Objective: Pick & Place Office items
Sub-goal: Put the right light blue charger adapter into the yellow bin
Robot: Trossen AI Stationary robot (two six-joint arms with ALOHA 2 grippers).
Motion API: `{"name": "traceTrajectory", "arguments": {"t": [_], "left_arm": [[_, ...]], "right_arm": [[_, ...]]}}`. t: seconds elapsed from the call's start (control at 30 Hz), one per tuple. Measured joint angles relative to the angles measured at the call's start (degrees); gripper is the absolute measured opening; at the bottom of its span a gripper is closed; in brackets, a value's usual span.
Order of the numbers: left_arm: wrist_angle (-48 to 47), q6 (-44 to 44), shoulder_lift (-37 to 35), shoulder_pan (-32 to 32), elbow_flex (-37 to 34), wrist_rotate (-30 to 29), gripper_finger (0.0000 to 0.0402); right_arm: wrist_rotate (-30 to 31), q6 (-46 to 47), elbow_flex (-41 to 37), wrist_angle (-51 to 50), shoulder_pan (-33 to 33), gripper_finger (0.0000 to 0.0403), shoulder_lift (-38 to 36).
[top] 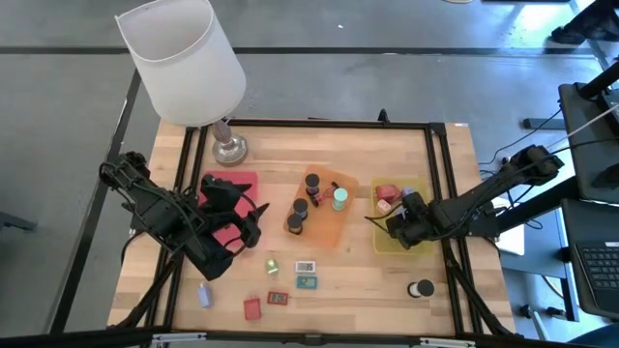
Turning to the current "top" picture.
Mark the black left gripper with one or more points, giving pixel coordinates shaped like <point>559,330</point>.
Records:
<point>222,198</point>

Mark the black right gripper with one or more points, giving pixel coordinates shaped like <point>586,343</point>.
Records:
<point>411,224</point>

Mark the pink white wall charger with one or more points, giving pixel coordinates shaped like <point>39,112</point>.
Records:
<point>383,207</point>

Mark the small lavender wall charger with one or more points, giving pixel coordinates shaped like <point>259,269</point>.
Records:
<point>409,191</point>

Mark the red wall charger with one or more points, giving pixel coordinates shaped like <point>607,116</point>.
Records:
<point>252,310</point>
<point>387,192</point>

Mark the white green wall charger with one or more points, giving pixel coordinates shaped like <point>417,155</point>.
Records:
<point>272,266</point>

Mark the black-capped hourglass white sand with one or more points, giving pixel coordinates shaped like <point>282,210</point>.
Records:
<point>425,287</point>

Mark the brown bottle black cap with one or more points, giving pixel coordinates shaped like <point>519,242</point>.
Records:
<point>312,181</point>

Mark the teal hourglass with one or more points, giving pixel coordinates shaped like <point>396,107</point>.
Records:
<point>340,194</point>

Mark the white digital clock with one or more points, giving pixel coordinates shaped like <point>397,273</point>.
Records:
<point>305,267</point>

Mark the black-capped hourglass pink sand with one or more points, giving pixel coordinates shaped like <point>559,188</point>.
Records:
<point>329,192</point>

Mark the red digital clock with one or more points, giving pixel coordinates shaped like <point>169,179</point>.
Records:
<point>278,298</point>

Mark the teal digital clock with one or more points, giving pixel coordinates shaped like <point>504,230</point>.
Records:
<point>306,282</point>

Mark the slim lavender wall charger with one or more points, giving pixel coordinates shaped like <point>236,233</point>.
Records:
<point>205,296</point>

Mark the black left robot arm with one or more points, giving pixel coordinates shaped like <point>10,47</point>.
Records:
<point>164,217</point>

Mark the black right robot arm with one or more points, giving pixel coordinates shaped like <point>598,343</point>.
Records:
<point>483,193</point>

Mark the pink translucent plastic bin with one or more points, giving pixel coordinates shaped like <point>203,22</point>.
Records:
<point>246,175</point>

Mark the yellow translucent plastic bin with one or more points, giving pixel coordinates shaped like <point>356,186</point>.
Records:
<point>379,237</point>

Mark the silver metal lamp base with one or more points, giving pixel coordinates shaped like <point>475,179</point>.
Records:
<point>231,151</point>

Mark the orange translucent plastic bin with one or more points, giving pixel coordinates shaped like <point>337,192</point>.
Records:
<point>321,227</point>

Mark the white lamp shade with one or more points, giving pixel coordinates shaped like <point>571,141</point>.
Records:
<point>184,63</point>

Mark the black laptop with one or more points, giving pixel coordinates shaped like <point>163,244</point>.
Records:
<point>599,270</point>

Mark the grey furniture leg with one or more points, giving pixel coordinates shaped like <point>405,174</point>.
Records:
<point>14,222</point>

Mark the person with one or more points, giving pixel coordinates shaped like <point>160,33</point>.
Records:
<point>580,29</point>

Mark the black rail clamp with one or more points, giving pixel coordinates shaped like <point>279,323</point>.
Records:
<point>383,117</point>

